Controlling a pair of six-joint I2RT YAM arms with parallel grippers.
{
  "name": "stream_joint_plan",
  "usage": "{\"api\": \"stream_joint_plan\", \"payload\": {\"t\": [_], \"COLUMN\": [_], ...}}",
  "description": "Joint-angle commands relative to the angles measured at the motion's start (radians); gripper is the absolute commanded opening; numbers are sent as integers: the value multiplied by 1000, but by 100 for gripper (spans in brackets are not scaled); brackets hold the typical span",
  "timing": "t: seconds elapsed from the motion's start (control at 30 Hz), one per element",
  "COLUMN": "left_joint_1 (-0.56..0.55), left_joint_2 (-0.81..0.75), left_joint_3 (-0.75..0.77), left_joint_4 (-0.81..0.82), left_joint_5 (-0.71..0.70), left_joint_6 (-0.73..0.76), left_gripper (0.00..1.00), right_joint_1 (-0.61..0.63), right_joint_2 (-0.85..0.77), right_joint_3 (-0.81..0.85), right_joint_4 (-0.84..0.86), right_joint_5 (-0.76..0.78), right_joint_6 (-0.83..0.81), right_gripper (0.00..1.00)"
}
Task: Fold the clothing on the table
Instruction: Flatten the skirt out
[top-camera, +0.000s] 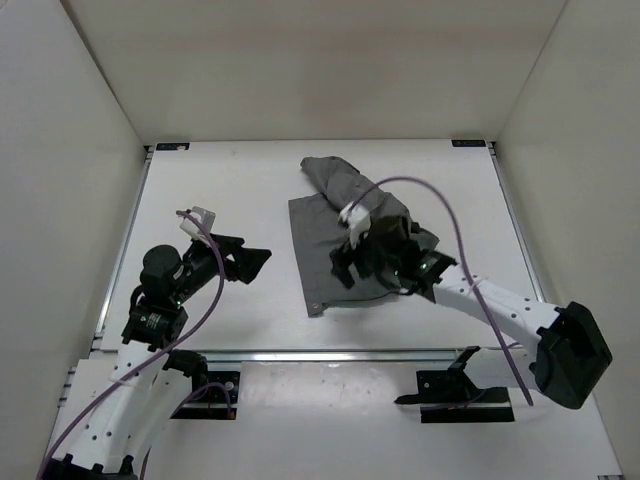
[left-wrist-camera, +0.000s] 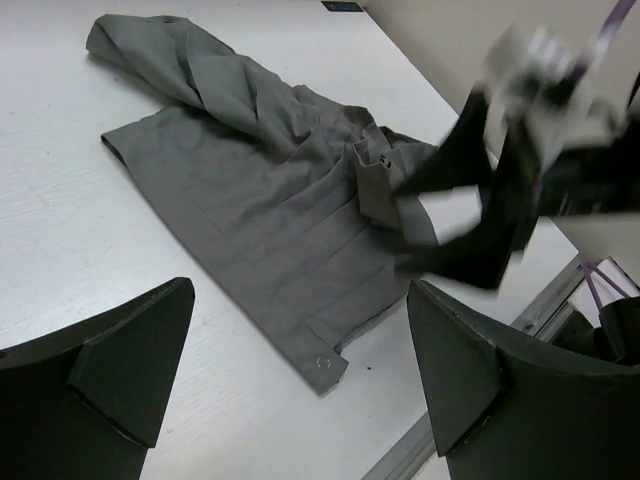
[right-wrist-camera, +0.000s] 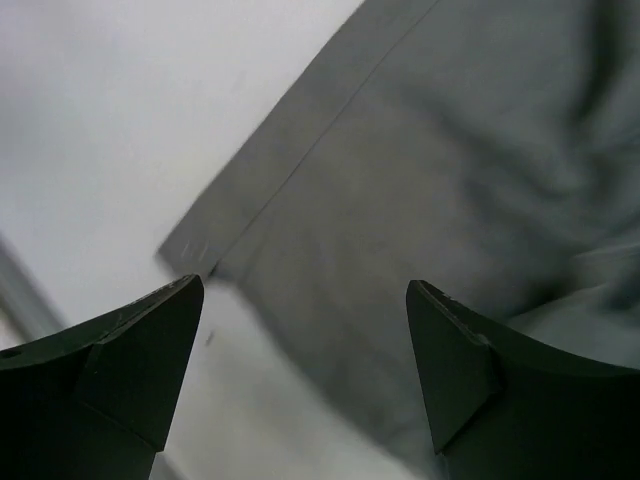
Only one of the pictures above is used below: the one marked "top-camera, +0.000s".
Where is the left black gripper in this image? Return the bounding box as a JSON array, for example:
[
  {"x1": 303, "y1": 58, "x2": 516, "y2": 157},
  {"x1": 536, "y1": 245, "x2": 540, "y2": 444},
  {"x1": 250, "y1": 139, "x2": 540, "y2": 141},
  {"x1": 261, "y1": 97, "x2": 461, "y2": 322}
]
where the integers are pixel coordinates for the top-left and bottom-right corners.
[{"x1": 177, "y1": 222, "x2": 274, "y2": 295}]

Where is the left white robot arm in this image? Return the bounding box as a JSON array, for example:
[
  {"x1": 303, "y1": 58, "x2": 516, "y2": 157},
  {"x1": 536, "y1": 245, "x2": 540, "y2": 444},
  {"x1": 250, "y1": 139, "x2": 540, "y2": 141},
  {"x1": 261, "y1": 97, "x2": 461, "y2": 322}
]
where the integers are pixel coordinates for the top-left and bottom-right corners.
[{"x1": 38, "y1": 235, "x2": 272, "y2": 479}]

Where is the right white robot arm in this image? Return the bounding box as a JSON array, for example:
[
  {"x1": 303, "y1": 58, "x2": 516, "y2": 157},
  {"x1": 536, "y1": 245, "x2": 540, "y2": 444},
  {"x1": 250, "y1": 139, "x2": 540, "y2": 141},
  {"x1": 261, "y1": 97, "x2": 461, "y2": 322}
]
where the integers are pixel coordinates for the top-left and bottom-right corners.
[{"x1": 330, "y1": 211, "x2": 613, "y2": 410}]

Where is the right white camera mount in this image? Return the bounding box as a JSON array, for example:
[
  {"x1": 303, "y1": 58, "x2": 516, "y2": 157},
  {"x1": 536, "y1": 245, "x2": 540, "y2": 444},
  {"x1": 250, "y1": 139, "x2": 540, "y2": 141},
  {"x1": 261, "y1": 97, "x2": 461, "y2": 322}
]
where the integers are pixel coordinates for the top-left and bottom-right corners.
[{"x1": 338, "y1": 202, "x2": 371, "y2": 250}]

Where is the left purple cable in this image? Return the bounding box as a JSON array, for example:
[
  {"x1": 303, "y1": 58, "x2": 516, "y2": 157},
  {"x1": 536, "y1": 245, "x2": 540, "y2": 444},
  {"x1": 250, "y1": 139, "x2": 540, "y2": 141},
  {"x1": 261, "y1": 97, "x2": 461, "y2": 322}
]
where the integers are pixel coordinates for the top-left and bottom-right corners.
[{"x1": 35, "y1": 209, "x2": 232, "y2": 480}]

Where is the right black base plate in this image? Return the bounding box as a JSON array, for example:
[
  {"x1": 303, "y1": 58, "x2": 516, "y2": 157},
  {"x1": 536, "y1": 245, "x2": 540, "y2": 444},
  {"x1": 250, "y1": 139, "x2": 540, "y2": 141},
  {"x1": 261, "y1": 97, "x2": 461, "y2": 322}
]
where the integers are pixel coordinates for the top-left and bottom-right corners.
[{"x1": 394, "y1": 346, "x2": 515, "y2": 424}]

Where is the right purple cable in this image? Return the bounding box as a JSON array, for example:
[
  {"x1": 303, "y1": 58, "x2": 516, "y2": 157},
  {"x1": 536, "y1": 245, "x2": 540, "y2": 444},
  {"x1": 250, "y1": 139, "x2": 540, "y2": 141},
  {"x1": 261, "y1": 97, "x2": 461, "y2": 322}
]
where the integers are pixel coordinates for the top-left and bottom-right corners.
[{"x1": 344, "y1": 175, "x2": 534, "y2": 406}]

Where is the purple cable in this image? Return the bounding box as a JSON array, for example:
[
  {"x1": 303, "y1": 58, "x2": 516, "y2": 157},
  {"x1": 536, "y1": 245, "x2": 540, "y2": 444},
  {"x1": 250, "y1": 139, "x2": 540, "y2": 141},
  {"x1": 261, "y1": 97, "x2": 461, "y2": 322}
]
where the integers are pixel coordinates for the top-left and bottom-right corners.
[
  {"x1": 35, "y1": 209, "x2": 232, "y2": 480},
  {"x1": 344, "y1": 175, "x2": 534, "y2": 406}
]

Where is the right blue corner label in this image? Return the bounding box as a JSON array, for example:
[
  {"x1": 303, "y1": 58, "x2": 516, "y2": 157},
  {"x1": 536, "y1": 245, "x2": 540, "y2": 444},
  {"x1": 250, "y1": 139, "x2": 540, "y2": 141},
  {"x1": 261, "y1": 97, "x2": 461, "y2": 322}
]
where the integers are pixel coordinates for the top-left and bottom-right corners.
[{"x1": 451, "y1": 139, "x2": 486, "y2": 148}]

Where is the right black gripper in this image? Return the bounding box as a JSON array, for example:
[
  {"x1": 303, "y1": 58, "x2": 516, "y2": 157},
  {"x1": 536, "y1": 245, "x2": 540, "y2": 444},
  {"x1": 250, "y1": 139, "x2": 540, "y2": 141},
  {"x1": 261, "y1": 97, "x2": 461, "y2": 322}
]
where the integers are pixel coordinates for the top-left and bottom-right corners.
[{"x1": 331, "y1": 226, "x2": 401, "y2": 288}]

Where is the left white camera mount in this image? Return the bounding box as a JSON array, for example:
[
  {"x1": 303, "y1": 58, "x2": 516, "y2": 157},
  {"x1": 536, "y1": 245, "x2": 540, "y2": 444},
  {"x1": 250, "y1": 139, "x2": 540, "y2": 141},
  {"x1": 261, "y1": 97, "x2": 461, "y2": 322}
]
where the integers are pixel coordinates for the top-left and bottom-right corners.
[{"x1": 178, "y1": 206, "x2": 216, "y2": 241}]

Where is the grey skirt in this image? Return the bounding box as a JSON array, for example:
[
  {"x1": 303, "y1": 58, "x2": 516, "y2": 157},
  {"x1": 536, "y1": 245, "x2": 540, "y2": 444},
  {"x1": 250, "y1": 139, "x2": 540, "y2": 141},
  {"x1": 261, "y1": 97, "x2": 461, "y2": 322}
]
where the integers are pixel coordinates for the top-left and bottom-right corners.
[{"x1": 287, "y1": 155, "x2": 442, "y2": 318}]

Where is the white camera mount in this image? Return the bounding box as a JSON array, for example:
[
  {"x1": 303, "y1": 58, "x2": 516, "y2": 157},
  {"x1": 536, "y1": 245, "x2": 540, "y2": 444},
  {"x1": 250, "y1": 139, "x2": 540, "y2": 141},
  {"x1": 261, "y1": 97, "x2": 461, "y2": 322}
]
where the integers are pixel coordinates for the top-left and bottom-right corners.
[
  {"x1": 178, "y1": 206, "x2": 216, "y2": 241},
  {"x1": 338, "y1": 202, "x2": 371, "y2": 250}
]

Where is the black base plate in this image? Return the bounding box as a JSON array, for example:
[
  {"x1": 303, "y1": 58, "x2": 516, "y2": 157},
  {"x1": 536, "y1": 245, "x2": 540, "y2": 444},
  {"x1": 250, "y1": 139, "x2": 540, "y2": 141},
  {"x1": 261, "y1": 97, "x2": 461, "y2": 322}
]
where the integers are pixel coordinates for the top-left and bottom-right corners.
[
  {"x1": 172, "y1": 364, "x2": 241, "y2": 421},
  {"x1": 394, "y1": 346, "x2": 515, "y2": 424}
]

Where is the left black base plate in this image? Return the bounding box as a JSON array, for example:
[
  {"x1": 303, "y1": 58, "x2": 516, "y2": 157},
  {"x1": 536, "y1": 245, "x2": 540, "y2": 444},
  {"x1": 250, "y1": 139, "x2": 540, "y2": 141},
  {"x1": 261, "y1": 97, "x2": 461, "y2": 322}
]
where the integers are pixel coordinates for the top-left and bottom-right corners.
[{"x1": 172, "y1": 364, "x2": 241, "y2": 421}]

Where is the blue corner label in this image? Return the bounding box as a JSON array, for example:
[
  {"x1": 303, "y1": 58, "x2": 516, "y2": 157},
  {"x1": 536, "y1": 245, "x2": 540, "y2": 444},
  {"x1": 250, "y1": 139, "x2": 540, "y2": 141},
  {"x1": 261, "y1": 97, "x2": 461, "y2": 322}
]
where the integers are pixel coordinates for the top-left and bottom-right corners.
[
  {"x1": 451, "y1": 139, "x2": 486, "y2": 148},
  {"x1": 155, "y1": 142, "x2": 190, "y2": 151}
]

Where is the left blue corner label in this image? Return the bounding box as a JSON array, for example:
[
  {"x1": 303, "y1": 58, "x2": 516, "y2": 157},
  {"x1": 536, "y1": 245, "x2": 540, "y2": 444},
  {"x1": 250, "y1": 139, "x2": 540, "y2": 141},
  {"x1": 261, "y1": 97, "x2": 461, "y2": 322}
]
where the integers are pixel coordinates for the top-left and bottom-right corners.
[{"x1": 155, "y1": 142, "x2": 190, "y2": 151}]

